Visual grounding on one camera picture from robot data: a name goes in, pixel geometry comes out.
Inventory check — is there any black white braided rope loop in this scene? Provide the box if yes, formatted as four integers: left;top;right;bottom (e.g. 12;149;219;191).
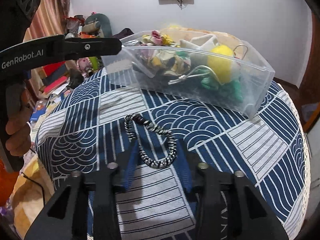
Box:
124;113;178;169

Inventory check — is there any green knitted cloth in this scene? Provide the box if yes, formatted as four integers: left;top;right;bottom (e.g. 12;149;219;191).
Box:
201;77;244;102

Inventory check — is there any clear plastic storage box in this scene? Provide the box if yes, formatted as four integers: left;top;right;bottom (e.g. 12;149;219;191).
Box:
102;30;275;117

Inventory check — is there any floral fabric piece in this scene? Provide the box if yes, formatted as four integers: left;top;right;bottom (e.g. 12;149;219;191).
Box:
137;30;191;77

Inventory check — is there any yellow plush ball toy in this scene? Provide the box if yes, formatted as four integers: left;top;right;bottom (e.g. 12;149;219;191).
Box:
207;44;240;85

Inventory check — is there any person left hand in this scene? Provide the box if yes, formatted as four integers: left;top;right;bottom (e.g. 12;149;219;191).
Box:
5;107;32;157

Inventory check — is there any red books stack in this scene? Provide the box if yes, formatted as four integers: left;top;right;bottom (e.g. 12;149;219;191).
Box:
38;61;68;97

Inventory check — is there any pink rabbit plush toy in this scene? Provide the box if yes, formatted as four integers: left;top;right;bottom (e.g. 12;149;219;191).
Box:
77;58;92;72

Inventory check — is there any striped brown curtain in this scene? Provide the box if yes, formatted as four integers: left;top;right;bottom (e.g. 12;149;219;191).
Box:
24;0;70;42

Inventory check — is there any grey green plush toy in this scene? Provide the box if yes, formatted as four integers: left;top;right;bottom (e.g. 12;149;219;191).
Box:
82;13;113;37

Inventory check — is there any blue white patterned tablecloth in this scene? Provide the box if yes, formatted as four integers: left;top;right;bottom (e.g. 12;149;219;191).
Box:
35;67;312;240

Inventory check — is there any dark purple clothing pile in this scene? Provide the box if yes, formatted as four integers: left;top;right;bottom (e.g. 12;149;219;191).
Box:
112;28;134;40

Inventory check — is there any beige patchwork blanket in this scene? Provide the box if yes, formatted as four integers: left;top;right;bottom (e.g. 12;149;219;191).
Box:
160;28;242;47

